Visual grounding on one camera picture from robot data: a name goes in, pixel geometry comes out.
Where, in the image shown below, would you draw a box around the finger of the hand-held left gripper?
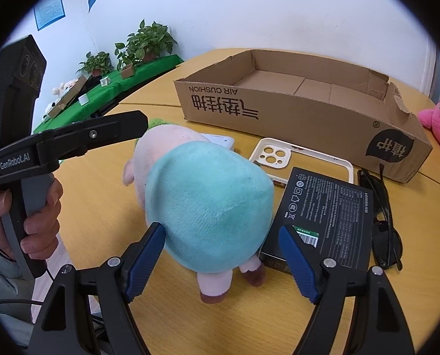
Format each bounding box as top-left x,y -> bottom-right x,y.
38,110 -> 149,164

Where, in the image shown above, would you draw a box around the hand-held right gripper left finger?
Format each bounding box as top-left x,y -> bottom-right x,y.
28,222 -> 167,355

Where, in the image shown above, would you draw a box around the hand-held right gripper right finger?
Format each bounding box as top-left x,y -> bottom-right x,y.
278,224 -> 417,355

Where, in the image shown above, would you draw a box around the black product box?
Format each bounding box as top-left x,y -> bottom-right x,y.
259,166 -> 375,276

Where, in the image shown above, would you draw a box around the pink and teal plush pig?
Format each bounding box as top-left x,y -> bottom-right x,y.
122,125 -> 275,304

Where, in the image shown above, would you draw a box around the black sunglasses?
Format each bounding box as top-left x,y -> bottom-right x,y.
358,163 -> 404,270

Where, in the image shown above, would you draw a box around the cream phone case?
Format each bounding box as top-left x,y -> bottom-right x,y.
249,138 -> 355,189

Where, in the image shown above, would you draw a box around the white box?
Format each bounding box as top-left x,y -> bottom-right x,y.
198,132 -> 236,152

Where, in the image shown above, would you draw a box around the brown cardboard box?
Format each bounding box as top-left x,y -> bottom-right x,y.
174,49 -> 433,183

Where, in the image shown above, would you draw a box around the wooden desktop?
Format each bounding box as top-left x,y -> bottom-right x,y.
55,48 -> 440,355

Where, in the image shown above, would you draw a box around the person's left hand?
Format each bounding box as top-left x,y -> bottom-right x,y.
0,177 -> 64,264

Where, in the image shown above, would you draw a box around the green cloth covered table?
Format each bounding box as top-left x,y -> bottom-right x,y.
33,55 -> 184,134

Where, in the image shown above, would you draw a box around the green plush item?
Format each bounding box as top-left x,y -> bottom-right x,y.
146,117 -> 169,131

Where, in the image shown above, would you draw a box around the long flat cardboard tray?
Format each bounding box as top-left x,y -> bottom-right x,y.
45,75 -> 88,120

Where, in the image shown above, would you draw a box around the white plush toy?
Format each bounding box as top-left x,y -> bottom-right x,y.
52,79 -> 78,97

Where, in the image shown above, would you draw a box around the small potted green plant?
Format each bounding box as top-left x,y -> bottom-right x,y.
78,52 -> 113,78

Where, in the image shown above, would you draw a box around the large potted green plant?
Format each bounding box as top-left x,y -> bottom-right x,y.
114,18 -> 178,71

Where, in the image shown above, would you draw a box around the blue framed wall poster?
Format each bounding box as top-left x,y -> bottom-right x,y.
34,0 -> 66,31

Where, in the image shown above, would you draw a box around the black cable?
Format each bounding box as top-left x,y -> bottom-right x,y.
0,266 -> 66,308

